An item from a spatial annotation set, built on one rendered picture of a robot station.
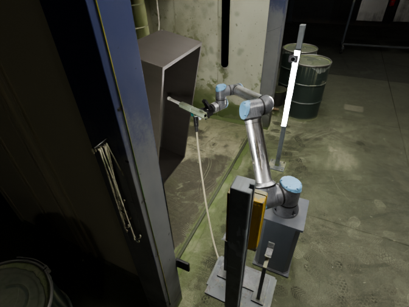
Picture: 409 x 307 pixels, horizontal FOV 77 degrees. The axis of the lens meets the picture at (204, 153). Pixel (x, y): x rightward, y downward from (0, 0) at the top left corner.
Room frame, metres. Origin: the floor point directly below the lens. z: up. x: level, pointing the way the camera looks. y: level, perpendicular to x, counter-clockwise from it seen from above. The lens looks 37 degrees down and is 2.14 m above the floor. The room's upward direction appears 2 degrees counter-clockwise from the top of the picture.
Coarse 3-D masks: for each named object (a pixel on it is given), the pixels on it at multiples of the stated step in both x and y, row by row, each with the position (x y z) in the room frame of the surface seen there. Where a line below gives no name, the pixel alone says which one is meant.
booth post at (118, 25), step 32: (64, 0) 0.81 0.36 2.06; (128, 0) 0.92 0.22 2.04; (64, 32) 0.83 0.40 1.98; (96, 32) 0.78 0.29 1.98; (128, 32) 0.90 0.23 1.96; (64, 64) 0.85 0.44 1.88; (96, 64) 0.78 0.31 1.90; (128, 64) 0.87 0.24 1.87; (96, 96) 0.80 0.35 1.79; (128, 96) 0.84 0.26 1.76; (96, 128) 0.82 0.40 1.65; (128, 128) 0.81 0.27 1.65; (128, 160) 0.78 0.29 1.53; (128, 192) 0.79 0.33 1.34; (160, 192) 0.91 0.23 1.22; (160, 224) 0.86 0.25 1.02; (160, 256) 0.82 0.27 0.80; (160, 288) 0.78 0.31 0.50
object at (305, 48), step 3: (288, 45) 4.73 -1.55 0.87; (291, 45) 4.74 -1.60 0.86; (294, 45) 4.73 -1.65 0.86; (303, 45) 4.71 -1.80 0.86; (306, 45) 4.69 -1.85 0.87; (309, 45) 4.68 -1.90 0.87; (285, 48) 4.55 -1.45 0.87; (288, 48) 4.57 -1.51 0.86; (291, 48) 4.56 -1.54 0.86; (294, 48) 4.55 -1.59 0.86; (303, 48) 4.52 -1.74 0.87; (306, 48) 4.53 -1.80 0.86; (309, 48) 4.52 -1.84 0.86; (312, 48) 4.52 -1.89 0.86; (315, 48) 4.49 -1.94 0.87; (303, 51) 4.36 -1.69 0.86; (306, 51) 4.36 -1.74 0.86; (309, 51) 4.35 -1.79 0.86; (312, 51) 4.34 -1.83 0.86
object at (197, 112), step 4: (172, 100) 2.08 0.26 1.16; (180, 104) 1.97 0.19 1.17; (184, 104) 1.95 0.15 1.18; (188, 104) 1.95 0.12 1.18; (184, 108) 1.93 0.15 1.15; (188, 108) 1.89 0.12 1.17; (192, 108) 1.87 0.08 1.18; (196, 108) 1.86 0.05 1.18; (192, 112) 1.85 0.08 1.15; (196, 112) 1.82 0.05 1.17; (200, 112) 1.80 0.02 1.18; (204, 112) 1.79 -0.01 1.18; (200, 116) 1.78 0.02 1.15; (204, 116) 1.77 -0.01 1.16; (196, 120) 1.84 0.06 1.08; (196, 124) 1.84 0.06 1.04; (196, 128) 1.85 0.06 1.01
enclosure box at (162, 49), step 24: (144, 48) 1.76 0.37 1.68; (168, 48) 1.83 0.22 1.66; (192, 48) 1.91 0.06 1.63; (144, 72) 1.57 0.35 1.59; (168, 72) 2.20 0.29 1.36; (192, 72) 2.10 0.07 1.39; (168, 96) 2.21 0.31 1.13; (192, 96) 2.11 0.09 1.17; (168, 120) 2.22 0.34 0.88; (168, 144) 2.24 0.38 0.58; (168, 168) 1.97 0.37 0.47
